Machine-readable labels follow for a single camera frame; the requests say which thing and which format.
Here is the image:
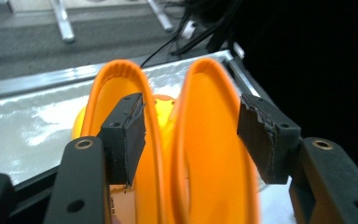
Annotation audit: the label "metal two-tier shoe rack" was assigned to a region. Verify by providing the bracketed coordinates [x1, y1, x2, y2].
[0, 49, 269, 188]

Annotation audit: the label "black floor cables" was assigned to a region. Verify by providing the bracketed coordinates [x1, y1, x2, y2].
[139, 0, 250, 69]

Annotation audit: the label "grey metal stand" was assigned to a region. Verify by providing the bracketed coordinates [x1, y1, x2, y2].
[48, 0, 174, 44]

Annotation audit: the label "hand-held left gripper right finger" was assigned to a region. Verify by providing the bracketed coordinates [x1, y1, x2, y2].
[236, 92, 302, 185]

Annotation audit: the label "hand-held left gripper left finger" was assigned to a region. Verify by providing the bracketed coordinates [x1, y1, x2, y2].
[100, 91, 147, 189]

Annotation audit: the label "yellow rain boot orange trim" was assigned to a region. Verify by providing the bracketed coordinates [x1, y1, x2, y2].
[167, 57, 261, 224]
[71, 58, 176, 224]

